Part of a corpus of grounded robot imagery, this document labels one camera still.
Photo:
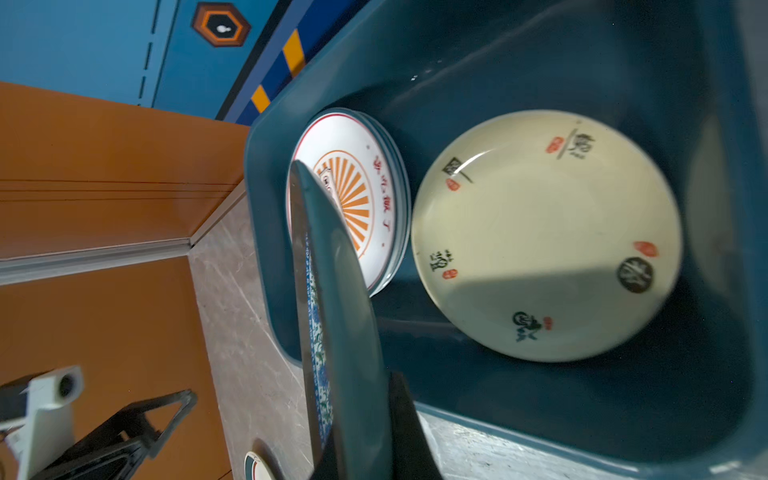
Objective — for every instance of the teal plastic bin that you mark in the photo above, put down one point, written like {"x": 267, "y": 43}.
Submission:
{"x": 689, "y": 395}

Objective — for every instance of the cream yellow plate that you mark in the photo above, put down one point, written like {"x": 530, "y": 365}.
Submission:
{"x": 546, "y": 236}

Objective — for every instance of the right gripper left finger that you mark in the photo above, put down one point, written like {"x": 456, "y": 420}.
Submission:
{"x": 118, "y": 447}

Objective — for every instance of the sunburst plate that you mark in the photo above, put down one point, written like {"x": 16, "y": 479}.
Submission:
{"x": 358, "y": 163}

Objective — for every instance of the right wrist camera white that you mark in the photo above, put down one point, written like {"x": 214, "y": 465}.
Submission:
{"x": 37, "y": 417}

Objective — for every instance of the white plate dark rim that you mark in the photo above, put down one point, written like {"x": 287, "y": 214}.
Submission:
{"x": 255, "y": 468}

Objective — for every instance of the teal patterned plate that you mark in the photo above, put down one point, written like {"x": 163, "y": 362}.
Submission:
{"x": 346, "y": 382}

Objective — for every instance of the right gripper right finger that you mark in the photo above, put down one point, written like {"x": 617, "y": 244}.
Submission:
{"x": 411, "y": 454}

